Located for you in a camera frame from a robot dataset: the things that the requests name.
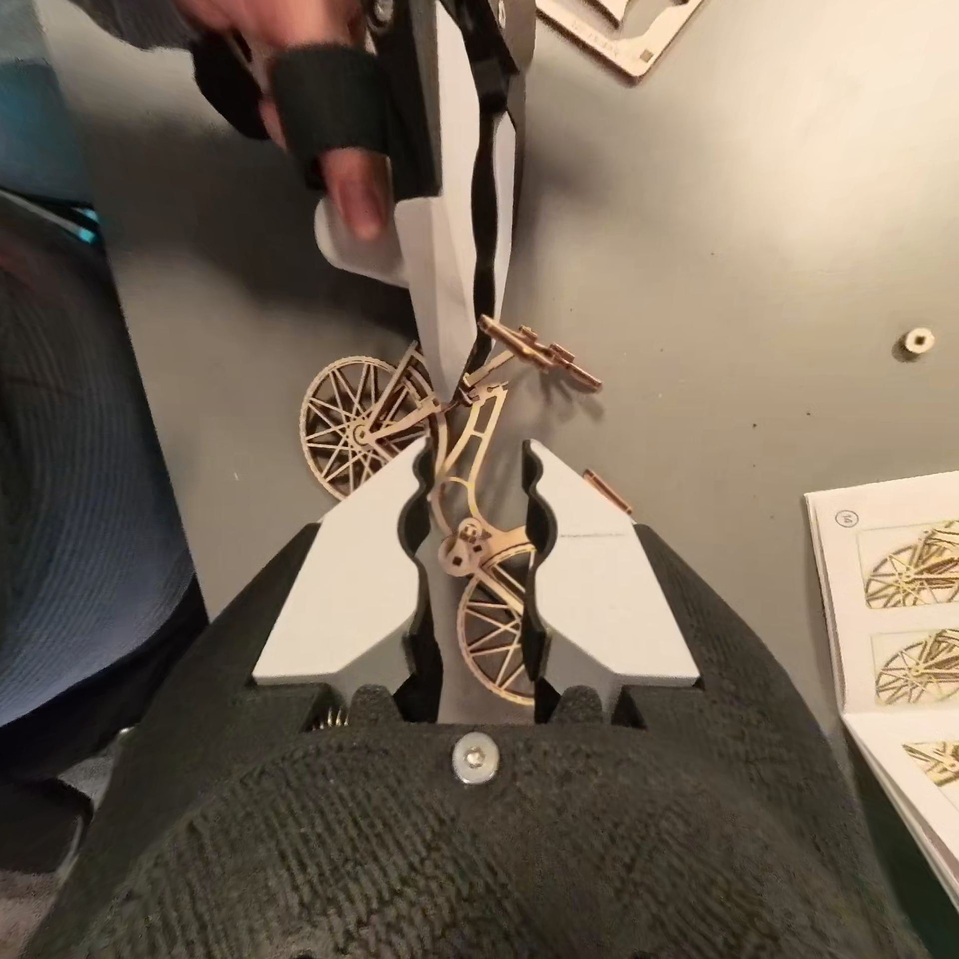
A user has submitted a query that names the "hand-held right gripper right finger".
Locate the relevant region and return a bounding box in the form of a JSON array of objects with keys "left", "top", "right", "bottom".
[{"left": 522, "top": 438, "right": 702, "bottom": 724}]

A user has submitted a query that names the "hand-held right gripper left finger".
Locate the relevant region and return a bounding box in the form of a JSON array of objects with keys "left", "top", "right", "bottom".
[{"left": 253, "top": 435, "right": 445, "bottom": 722}]

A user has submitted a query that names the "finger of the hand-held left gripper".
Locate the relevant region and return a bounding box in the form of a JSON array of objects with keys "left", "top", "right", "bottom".
[
  {"left": 396, "top": 0, "right": 482, "bottom": 400},
  {"left": 457, "top": 0, "right": 537, "bottom": 392}
]

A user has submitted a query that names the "wooden bicycle model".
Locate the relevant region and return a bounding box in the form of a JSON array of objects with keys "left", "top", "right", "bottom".
[{"left": 300, "top": 315, "right": 605, "bottom": 710}]

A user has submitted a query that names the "person's left forearm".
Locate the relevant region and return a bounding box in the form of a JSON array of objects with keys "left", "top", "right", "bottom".
[{"left": 67, "top": 0, "right": 197, "bottom": 47}]

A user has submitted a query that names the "wooden parts sheet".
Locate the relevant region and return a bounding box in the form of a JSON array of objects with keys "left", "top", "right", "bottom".
[{"left": 535, "top": 0, "right": 707, "bottom": 80}]

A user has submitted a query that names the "person's left hand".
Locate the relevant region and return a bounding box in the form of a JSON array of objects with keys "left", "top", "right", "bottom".
[{"left": 180, "top": 0, "right": 392, "bottom": 242}]

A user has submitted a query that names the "small wooden stick piece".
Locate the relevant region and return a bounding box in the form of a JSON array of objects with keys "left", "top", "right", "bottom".
[{"left": 583, "top": 468, "right": 635, "bottom": 519}]

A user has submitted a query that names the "instruction booklet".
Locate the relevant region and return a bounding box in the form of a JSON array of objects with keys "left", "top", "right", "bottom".
[{"left": 804, "top": 471, "right": 959, "bottom": 904}]

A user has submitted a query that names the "person's blue ribbed clothing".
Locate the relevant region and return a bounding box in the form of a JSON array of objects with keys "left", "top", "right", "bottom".
[{"left": 0, "top": 187, "right": 211, "bottom": 795}]

